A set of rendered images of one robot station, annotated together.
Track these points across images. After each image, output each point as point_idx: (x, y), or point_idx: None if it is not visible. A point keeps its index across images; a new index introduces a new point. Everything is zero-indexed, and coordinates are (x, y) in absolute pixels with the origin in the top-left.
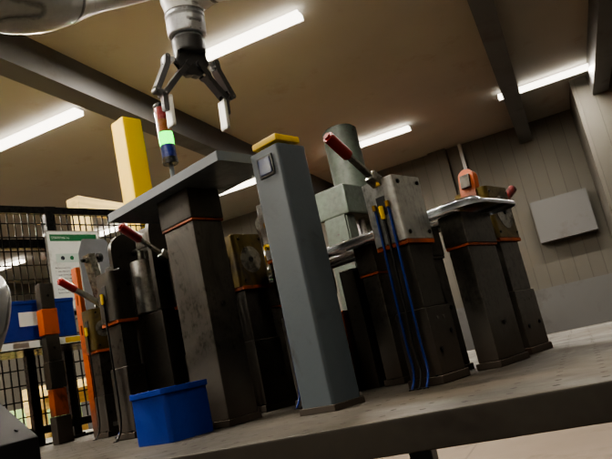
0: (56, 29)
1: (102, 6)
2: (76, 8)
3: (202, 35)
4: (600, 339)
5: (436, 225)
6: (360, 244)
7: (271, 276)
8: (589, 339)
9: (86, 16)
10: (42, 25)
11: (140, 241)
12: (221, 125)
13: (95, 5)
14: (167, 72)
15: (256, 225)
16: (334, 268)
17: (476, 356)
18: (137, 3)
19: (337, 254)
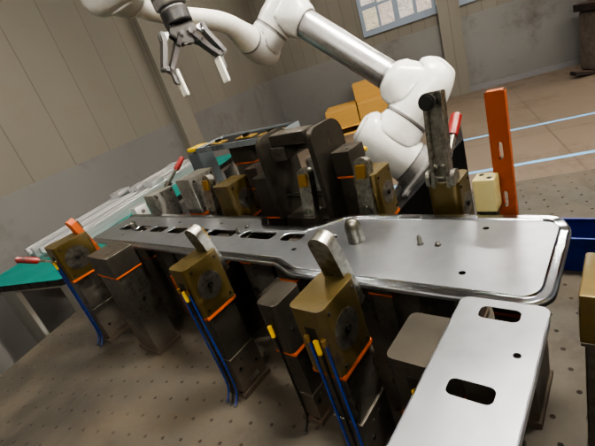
0: (256, 58)
1: (232, 39)
2: (244, 55)
3: (159, 11)
4: (89, 331)
5: (118, 236)
6: (162, 225)
7: (217, 228)
8: (76, 347)
9: (242, 48)
10: (259, 64)
11: None
12: (187, 89)
13: (235, 44)
14: (208, 41)
15: (213, 179)
16: (164, 251)
17: (75, 417)
18: (212, 28)
19: (172, 228)
